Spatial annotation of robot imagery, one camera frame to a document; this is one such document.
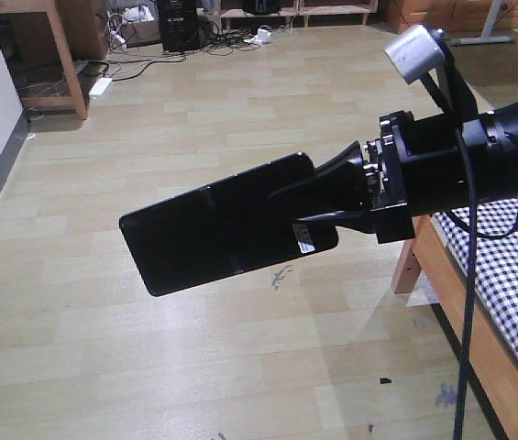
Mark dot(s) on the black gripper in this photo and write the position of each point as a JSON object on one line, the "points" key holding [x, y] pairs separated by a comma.
{"points": [[421, 173]]}

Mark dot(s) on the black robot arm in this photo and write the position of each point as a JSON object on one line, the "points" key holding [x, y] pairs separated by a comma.
{"points": [[491, 140]]}

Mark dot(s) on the black white checkered bed sheet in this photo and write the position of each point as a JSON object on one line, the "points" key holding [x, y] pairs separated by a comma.
{"points": [[510, 266]]}

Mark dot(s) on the black computer tower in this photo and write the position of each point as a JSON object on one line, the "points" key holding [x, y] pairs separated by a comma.
{"points": [[178, 22]]}

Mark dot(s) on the white power strip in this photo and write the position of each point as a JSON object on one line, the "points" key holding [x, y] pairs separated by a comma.
{"points": [[99, 87]]}

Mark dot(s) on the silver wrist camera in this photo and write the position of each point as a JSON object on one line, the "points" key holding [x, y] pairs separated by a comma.
{"points": [[417, 51]]}

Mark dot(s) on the wooden table leg frame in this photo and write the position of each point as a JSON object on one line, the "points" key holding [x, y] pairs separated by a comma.
{"points": [[60, 31]]}

